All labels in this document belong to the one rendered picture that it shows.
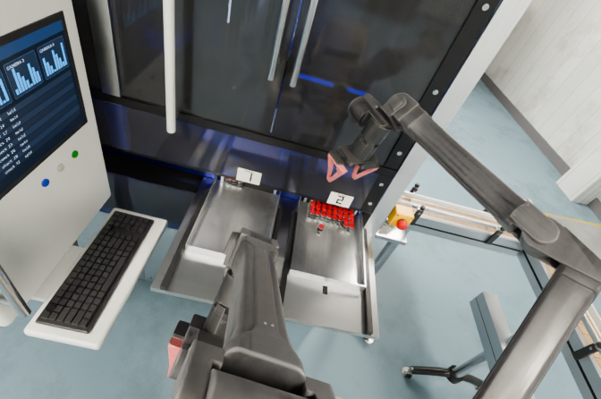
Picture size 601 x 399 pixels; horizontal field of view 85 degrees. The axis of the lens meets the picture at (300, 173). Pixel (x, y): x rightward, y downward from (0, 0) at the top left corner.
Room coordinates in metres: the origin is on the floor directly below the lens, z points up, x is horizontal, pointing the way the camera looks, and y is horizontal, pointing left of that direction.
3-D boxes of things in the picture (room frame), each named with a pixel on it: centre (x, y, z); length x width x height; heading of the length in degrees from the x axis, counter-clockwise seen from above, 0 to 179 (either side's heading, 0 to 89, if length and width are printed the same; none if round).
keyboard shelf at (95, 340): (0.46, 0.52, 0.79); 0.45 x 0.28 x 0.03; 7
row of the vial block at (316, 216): (0.87, -0.17, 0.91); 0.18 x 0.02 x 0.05; 97
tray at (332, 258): (0.78, -0.18, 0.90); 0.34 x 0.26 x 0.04; 7
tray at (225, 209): (0.74, 0.16, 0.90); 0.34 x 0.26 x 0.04; 7
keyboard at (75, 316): (0.46, 0.49, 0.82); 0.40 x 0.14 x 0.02; 6
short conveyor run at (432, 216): (1.10, -0.68, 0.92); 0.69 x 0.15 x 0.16; 97
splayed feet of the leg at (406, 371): (0.83, -1.13, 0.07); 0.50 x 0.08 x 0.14; 97
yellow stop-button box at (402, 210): (0.93, -0.41, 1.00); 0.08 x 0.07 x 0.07; 7
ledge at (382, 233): (0.97, -0.42, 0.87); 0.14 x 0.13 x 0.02; 7
